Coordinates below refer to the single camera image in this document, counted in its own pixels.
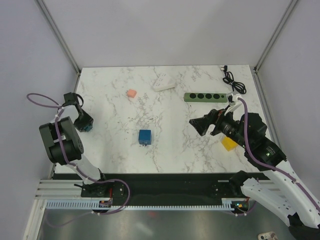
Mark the green power strip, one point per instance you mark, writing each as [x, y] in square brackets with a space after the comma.
[199, 97]

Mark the yellow cube socket adapter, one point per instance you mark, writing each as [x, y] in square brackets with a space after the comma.
[228, 143]

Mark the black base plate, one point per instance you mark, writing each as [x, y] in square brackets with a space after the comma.
[163, 188]

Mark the white slotted cable duct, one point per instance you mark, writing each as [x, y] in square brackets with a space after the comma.
[99, 205]

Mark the teal plug adapter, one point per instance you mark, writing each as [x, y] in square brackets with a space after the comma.
[88, 128]

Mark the pink plug adapter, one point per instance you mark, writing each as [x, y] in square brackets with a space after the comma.
[131, 93]

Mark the left aluminium frame post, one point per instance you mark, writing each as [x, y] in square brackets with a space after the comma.
[58, 35]

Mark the blue cube socket adapter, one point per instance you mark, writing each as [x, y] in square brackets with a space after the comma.
[145, 137]

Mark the smartphone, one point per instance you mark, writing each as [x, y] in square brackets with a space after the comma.
[271, 235]

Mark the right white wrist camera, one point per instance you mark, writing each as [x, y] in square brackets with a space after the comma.
[233, 102]

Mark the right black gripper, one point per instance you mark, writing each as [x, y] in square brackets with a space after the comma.
[215, 117]

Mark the aluminium frame post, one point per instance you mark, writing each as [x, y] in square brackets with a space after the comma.
[276, 34]
[58, 35]

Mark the right aluminium frame post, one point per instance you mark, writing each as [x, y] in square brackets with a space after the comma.
[276, 34]

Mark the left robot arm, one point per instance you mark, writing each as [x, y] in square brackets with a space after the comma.
[64, 147]

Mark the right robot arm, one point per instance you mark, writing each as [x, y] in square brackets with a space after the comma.
[299, 209]

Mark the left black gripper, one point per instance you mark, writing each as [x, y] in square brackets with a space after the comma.
[88, 120]

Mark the white triangular power strip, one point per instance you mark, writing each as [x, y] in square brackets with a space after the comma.
[164, 82]

